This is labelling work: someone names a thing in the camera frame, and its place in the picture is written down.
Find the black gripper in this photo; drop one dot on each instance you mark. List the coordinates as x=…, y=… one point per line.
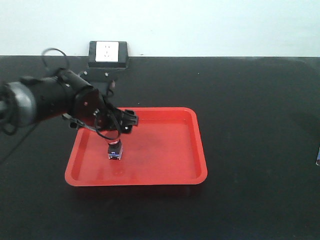
x=91, y=110

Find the red mushroom push button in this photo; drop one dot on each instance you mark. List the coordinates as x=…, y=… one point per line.
x=115, y=150

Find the yellow mushroom push button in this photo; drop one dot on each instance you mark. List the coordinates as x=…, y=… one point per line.
x=317, y=161

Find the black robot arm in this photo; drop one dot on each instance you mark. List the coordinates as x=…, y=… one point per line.
x=31, y=100

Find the black white power socket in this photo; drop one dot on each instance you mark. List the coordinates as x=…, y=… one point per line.
x=108, y=54

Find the red plastic tray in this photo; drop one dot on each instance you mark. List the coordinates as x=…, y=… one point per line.
x=164, y=149

